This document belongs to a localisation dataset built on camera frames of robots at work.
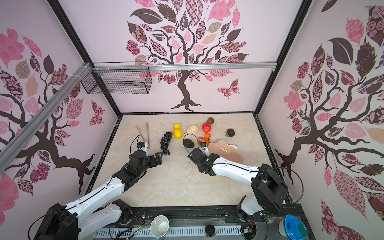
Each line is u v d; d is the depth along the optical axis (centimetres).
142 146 74
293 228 62
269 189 42
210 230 62
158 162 76
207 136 103
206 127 104
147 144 77
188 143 98
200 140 98
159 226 70
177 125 107
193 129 103
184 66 93
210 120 112
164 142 98
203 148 76
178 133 103
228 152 95
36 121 58
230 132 104
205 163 61
